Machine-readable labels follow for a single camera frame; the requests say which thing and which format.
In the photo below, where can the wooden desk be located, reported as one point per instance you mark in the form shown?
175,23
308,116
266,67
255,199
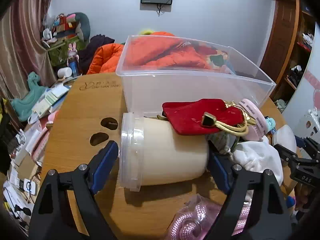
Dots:
82,110

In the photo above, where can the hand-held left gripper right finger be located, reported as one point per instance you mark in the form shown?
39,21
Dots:
217,170

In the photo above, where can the wooden door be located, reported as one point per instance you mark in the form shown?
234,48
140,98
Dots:
280,42

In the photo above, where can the stack of white boxes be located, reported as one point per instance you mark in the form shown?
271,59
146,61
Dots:
50,100

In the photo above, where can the cream jar with clear lid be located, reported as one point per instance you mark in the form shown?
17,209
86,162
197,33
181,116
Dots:
170,155

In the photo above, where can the colourful patchwork box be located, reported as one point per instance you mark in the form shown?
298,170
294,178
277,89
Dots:
63,27

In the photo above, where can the white cloth bag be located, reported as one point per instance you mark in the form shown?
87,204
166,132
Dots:
260,157

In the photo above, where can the dark purple cloth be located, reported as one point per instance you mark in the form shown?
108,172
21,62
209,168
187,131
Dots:
100,42

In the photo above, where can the teal plush toy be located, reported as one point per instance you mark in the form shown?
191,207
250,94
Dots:
27,97

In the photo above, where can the grey wrapped small item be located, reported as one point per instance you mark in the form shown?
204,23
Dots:
222,140

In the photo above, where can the wooden shelf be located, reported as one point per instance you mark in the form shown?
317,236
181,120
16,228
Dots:
303,45

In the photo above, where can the white round container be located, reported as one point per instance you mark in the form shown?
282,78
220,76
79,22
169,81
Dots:
285,135

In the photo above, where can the pink bunny toy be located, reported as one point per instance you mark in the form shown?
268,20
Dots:
73,52

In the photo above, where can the clear plastic storage box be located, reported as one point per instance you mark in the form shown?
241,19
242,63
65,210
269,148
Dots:
190,87

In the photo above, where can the grey teal cushion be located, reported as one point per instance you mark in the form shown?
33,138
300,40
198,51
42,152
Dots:
85,25

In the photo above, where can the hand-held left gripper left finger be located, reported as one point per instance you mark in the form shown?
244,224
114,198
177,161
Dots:
110,152

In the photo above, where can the green storage box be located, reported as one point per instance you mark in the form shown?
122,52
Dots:
58,53

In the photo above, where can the orange puffer jacket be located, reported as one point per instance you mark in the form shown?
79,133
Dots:
107,55

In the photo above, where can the pile of papers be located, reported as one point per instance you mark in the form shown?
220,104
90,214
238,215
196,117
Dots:
22,160

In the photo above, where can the colourful patchwork blanket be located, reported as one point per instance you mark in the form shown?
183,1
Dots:
220,57

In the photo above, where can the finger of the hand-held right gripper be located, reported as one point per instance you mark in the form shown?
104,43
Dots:
285,152
306,143

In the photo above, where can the pink round container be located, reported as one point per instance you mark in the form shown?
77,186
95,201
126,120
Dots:
257,127

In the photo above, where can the white panel with pink print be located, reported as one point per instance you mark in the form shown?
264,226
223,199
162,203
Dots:
303,97

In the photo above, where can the pink striped curtain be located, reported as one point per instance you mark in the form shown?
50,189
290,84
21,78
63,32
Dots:
22,42

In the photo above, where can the red velvet pouch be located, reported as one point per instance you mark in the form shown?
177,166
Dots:
190,115

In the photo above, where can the blue bottle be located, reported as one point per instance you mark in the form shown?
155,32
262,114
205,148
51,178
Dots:
74,67

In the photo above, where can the light blue tube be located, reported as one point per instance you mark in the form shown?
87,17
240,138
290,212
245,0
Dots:
270,123

